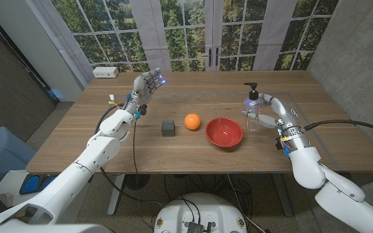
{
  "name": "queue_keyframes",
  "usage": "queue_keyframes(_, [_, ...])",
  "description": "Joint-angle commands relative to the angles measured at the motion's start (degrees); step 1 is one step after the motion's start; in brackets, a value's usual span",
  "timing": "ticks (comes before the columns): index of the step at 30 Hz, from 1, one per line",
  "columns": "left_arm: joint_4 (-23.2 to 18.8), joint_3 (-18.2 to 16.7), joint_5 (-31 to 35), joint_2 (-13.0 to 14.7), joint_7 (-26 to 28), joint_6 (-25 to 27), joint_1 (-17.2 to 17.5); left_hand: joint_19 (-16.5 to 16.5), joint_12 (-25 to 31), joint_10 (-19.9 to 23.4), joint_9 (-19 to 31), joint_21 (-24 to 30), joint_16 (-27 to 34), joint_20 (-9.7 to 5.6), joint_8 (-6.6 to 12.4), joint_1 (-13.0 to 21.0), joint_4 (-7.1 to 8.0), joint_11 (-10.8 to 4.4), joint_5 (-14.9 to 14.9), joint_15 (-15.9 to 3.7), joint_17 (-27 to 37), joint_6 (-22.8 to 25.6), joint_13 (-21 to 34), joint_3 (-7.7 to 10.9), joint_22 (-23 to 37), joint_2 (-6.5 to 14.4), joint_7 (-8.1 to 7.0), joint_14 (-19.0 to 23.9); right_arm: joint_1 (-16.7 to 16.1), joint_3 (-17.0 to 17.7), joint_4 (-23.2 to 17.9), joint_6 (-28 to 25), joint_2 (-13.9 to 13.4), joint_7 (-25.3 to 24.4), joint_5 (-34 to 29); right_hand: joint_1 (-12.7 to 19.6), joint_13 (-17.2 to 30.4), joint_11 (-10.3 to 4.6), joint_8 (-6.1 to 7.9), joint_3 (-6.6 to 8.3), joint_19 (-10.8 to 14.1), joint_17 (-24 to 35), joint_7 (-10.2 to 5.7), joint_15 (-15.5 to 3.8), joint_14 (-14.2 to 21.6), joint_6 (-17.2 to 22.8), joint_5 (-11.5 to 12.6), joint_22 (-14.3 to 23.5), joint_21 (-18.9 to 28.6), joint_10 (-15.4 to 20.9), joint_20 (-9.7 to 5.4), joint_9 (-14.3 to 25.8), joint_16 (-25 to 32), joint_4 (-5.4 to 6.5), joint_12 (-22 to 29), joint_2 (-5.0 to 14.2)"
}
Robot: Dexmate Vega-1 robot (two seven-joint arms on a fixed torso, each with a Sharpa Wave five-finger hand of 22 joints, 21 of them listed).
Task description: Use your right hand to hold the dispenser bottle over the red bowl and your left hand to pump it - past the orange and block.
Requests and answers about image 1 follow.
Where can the black floor fan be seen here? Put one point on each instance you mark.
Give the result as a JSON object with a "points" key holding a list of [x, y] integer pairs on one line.
{"points": [[138, 181]]}

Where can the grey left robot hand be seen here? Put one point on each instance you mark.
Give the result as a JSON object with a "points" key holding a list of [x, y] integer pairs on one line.
{"points": [[146, 85]]}

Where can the white power strip box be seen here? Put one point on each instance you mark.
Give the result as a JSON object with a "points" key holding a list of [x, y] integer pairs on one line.
{"points": [[105, 72]]}

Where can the white table leg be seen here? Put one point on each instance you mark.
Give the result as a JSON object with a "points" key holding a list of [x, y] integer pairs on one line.
{"points": [[115, 194]]}

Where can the grey table leg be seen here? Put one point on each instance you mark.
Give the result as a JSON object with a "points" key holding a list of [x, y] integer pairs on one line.
{"points": [[282, 194]]}

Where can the orange fruit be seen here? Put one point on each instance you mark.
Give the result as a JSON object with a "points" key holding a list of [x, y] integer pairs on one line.
{"points": [[192, 122]]}

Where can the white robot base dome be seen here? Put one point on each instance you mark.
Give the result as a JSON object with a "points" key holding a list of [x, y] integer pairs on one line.
{"points": [[199, 210]]}

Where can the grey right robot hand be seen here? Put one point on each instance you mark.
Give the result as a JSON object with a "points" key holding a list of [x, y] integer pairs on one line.
{"points": [[285, 111]]}

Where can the blue foot pedal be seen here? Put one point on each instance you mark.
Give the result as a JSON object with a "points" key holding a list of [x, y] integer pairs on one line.
{"points": [[45, 182], [29, 188]]}

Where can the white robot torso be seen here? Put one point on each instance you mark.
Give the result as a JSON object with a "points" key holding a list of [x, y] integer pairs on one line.
{"points": [[44, 229]]}

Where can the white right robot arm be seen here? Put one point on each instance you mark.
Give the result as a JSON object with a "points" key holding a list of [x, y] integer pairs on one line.
{"points": [[306, 168]]}

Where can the white pedal platform box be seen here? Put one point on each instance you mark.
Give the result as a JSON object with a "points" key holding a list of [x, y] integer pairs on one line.
{"points": [[8, 187]]}

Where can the dark grey block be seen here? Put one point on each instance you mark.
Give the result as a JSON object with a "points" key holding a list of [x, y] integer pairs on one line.
{"points": [[168, 128]]}

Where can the printed window backdrop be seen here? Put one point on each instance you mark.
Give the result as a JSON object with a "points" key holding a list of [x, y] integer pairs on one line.
{"points": [[186, 32]]}

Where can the blue grey bin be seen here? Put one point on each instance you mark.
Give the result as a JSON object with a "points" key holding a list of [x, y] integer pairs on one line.
{"points": [[2, 152]]}

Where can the red bowl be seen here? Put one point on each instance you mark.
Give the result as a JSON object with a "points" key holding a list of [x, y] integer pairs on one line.
{"points": [[224, 132]]}

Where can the clear dispenser bottle black pump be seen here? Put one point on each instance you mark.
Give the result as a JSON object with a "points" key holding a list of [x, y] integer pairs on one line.
{"points": [[253, 105]]}

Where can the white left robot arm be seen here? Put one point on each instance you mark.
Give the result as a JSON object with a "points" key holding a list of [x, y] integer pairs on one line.
{"points": [[76, 174]]}

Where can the wooden panel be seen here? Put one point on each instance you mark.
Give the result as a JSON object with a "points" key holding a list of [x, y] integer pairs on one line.
{"points": [[180, 95]]}

